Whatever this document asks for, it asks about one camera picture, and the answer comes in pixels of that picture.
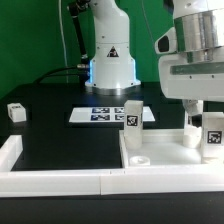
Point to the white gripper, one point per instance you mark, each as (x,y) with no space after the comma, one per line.
(192,82)

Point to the white square table top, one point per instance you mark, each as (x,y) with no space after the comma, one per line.
(165,147)

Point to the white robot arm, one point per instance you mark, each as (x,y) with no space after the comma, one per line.
(199,26)

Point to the white U-shaped fence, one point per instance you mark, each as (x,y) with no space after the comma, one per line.
(152,179)

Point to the white fiducial marker sheet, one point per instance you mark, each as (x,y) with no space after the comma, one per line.
(97,114)

